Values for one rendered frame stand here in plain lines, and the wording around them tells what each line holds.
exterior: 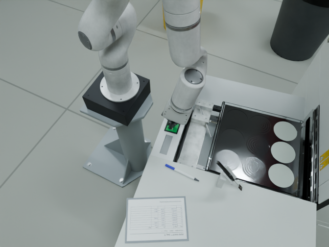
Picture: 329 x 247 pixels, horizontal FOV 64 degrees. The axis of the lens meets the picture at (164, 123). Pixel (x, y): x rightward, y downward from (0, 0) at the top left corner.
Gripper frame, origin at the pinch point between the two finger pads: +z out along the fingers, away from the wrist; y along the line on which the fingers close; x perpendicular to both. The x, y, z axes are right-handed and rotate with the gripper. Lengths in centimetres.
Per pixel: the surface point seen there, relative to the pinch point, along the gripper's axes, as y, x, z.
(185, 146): -9.5, 3.0, 8.8
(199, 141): -14.5, -1.2, 7.7
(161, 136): 2.2, 5.6, 3.0
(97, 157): 41, -11, 108
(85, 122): 64, -38, 114
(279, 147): -46.3, -7.9, -1.0
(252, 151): -36.0, -2.4, 1.2
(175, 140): -3.8, 5.6, 1.8
